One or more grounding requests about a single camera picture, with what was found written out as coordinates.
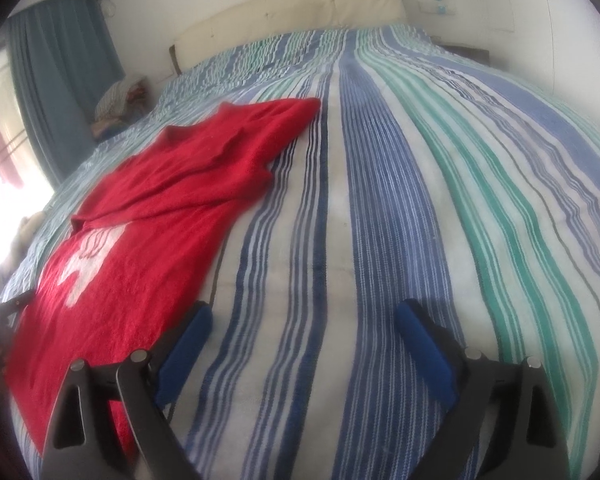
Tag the cream padded headboard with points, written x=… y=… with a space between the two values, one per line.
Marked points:
x=290 y=15

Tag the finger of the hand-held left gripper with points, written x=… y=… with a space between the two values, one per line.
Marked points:
x=15 y=304

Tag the white wardrobe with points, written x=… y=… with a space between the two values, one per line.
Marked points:
x=570 y=25

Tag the blue curtain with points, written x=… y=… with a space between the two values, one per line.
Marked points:
x=60 y=85

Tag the wall socket panel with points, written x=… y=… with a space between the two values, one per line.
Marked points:
x=439 y=6

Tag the dark wooden nightstand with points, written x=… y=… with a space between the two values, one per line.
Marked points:
x=467 y=51

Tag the red hanging garment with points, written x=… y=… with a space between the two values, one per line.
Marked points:
x=0 y=155

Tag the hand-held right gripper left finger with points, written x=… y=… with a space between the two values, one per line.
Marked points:
x=185 y=355

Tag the striped bed cover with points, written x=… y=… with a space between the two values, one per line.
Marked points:
x=380 y=210

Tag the pile of clothes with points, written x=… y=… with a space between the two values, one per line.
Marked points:
x=120 y=107

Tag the red knitted sweater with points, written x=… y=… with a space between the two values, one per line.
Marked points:
x=145 y=240

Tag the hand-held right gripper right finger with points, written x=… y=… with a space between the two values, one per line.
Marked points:
x=427 y=355

